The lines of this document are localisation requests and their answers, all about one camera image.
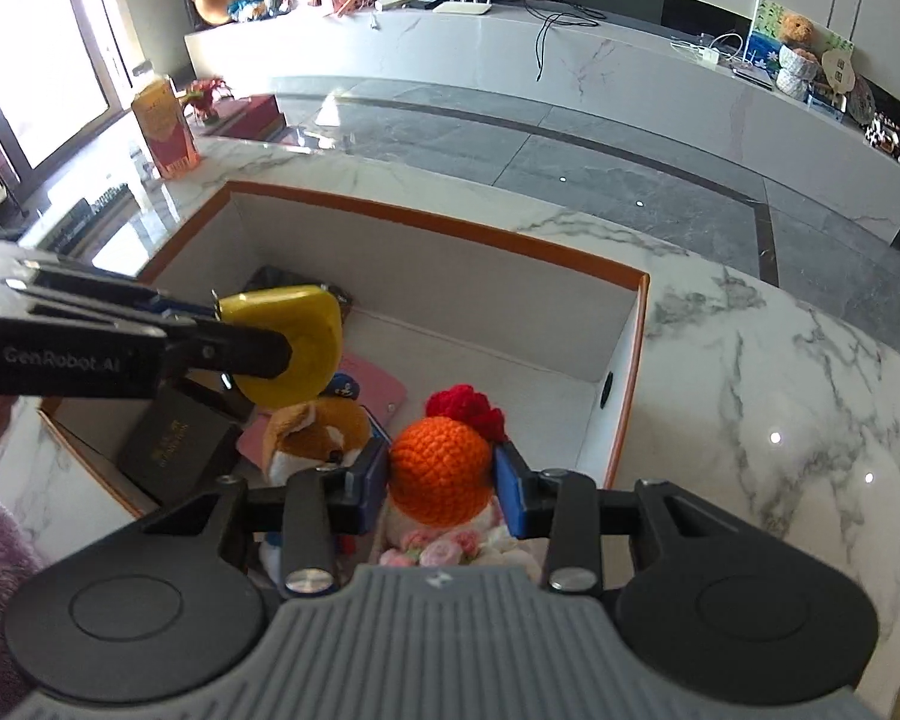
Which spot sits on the orange crochet doll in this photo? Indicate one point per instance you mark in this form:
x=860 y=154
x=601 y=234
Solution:
x=439 y=465

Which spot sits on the dark red box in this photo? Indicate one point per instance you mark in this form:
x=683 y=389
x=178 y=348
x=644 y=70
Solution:
x=251 y=116

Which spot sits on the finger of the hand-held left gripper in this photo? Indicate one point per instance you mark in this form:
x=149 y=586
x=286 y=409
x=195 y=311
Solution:
x=240 y=352
x=187 y=307

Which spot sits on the glass sliding door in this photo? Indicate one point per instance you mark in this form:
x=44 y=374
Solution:
x=37 y=37

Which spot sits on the painted flower picture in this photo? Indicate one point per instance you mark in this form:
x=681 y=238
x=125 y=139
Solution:
x=832 y=41

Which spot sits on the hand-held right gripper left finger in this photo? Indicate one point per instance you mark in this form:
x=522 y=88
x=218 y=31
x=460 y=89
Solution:
x=366 y=484

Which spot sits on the blue plush toy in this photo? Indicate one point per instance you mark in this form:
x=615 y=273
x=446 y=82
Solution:
x=249 y=7

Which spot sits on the pink leather key case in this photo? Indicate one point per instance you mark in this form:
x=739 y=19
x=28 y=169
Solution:
x=379 y=386

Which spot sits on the yellow and red carton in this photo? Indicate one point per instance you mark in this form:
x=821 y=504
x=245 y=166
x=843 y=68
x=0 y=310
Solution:
x=166 y=131

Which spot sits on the corgi plush toy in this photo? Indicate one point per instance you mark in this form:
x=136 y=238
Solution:
x=315 y=435

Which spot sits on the white marble TV cabinet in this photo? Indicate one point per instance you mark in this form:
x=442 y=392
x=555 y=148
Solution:
x=645 y=97

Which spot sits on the brown teddy bear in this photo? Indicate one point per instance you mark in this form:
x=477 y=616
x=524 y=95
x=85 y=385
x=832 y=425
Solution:
x=795 y=28

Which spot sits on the white power strip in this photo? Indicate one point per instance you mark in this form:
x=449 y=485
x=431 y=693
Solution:
x=701 y=52

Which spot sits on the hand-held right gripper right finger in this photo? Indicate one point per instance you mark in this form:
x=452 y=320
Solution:
x=511 y=495

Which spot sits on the purple fuzzy sleeved left forearm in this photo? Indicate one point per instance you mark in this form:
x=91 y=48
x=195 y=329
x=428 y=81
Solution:
x=0 y=600

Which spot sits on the black gift box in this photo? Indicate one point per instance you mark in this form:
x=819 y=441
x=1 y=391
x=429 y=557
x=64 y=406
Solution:
x=172 y=450

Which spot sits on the orange cardboard box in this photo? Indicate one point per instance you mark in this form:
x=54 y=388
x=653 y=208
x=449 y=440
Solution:
x=435 y=270

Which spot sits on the cow print plush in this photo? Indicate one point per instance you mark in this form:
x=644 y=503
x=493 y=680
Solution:
x=886 y=136

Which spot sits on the grey-blue foil packet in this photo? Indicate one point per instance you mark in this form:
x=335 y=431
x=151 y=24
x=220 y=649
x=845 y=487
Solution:
x=285 y=277

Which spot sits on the black keyboard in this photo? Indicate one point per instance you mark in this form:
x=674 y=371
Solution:
x=94 y=217

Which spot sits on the white patterned pot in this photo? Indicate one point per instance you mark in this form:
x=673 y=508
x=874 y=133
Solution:
x=799 y=71

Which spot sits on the small blue printed item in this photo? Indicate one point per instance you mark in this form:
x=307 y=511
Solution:
x=345 y=388

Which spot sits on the red flower bouquet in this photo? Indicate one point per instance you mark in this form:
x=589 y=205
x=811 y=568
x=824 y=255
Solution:
x=206 y=94

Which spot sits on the yellow rounded plastic object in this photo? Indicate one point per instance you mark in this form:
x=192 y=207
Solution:
x=307 y=345

